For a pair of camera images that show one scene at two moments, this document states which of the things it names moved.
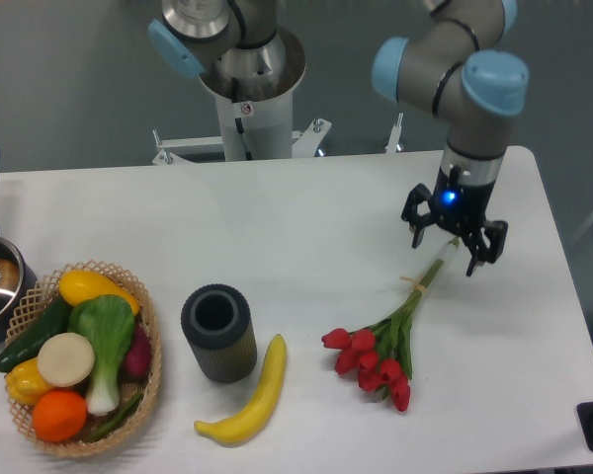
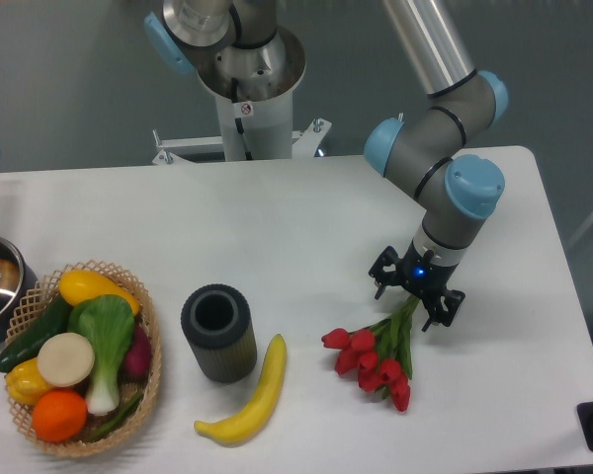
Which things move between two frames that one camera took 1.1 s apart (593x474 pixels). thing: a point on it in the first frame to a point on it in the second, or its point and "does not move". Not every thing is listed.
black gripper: x=462 y=207 to x=424 y=277
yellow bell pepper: x=25 y=383 does not move
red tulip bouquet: x=381 y=353 does not move
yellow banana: x=240 y=425 does not move
